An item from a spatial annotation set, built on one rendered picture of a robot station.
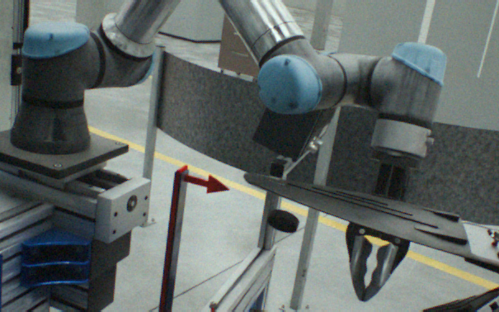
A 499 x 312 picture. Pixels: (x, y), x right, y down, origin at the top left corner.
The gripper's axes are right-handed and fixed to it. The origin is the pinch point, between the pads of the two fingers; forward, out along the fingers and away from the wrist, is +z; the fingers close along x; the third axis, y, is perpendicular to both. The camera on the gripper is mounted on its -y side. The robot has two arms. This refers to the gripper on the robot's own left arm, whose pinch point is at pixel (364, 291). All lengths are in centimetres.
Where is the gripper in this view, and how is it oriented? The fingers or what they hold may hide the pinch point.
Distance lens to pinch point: 90.7
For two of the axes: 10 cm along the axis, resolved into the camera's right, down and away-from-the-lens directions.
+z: -2.3, 9.7, 0.2
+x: 9.3, 2.2, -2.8
